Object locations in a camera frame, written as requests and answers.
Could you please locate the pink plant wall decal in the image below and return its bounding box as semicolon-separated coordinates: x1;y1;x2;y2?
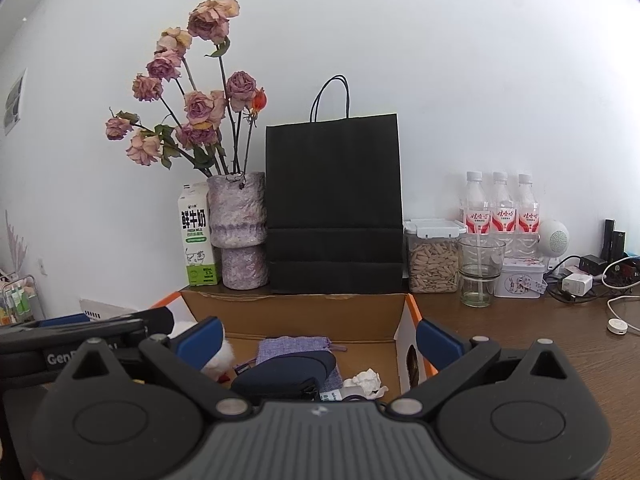
4;209;28;273

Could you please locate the orange pumpkin print cardboard box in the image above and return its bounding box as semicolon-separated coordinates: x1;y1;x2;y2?
150;290;436;406

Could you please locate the clear glass cup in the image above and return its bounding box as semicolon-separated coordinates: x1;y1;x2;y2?
457;236;507;308

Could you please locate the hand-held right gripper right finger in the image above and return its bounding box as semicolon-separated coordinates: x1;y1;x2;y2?
387;318;586;418

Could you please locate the white charger plug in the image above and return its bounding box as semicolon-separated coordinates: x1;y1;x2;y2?
561;272;593;297

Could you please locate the clear container of seeds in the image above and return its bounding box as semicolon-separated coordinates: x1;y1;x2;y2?
404;218;467;294

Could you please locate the white tissue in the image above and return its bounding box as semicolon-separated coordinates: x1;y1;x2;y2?
342;368;389;403

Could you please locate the wire storage rack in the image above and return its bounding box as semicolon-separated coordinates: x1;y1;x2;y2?
0;274;41;326

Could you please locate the dark blue zip case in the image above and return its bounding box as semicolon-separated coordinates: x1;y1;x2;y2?
231;349;337;403

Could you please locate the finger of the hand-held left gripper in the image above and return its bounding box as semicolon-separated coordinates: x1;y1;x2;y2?
65;306;175;347
35;312;96;330

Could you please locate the white printed tin box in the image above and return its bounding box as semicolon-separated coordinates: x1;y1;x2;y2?
494;257;546;299

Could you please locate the white round speaker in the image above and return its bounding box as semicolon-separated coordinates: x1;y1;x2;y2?
536;219;571;271

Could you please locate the white flat panel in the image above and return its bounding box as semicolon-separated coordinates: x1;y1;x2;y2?
79;298;141;322

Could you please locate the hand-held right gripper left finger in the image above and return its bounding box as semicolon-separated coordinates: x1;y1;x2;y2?
54;316;253;420

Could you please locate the black cable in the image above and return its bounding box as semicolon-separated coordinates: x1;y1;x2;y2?
542;255;586;303

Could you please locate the dried pink rose bouquet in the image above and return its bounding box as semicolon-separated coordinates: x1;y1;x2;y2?
105;0;268;177

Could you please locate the yellow and white plush toy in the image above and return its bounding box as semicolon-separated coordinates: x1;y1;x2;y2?
167;320;236;383

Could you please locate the wall poster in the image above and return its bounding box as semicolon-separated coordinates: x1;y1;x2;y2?
4;67;27;136

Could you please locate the black paper bag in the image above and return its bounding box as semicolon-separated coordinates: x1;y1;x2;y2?
265;75;405;295

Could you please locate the black upright box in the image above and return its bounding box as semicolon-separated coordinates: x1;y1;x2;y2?
602;219;627;261

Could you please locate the purple linen pouch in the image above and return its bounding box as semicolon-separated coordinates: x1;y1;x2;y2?
256;336;348;396

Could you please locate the white and green milk carton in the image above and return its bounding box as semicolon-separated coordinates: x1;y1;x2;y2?
177;182;221;287

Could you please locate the purple mottled vase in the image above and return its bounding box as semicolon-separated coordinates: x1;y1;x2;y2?
206;171;269;290

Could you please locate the black electronic device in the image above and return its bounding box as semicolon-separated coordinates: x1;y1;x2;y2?
605;257;640;287

